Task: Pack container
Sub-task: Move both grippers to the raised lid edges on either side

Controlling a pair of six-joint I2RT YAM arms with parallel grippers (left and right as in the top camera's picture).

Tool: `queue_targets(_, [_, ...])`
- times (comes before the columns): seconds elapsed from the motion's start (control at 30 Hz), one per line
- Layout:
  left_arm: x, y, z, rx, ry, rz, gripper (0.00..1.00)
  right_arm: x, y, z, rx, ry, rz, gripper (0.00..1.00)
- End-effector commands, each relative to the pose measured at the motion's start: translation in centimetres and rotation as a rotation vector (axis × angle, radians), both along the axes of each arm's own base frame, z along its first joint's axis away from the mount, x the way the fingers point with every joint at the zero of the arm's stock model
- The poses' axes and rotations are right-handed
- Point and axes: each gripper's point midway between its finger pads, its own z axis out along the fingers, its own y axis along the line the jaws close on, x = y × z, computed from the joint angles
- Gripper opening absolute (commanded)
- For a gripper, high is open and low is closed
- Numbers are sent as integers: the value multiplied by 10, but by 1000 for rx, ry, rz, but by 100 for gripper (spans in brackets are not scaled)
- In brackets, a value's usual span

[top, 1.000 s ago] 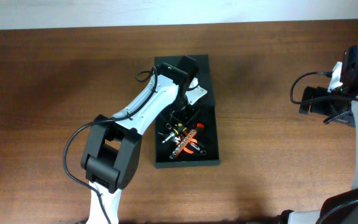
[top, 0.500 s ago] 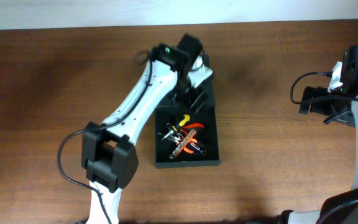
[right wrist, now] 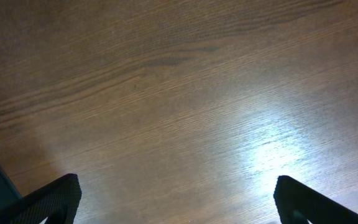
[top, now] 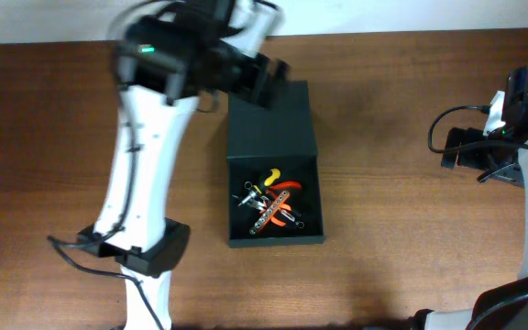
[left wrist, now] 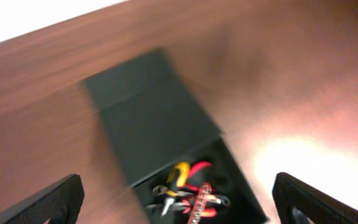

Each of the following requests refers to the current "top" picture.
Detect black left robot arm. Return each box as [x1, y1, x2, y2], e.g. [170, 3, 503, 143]
[77, 1, 286, 329]

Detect orange socket bit rail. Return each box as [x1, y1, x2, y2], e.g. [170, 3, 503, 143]
[249, 191, 290, 235]

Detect small orange-handled cutting pliers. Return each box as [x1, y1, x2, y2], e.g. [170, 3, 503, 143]
[265, 181, 303, 211]

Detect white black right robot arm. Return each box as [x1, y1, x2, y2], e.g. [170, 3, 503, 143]
[409, 65, 528, 330]

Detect black orange long-nose pliers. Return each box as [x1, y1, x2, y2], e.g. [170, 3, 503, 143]
[234, 195, 304, 229]

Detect black gift box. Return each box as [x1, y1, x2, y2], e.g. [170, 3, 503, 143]
[226, 81, 325, 248]

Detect yellow black screwdriver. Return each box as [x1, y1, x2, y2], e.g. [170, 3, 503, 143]
[238, 168, 281, 206]

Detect chrome double ring wrench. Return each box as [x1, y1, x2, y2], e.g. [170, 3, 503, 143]
[240, 181, 305, 235]

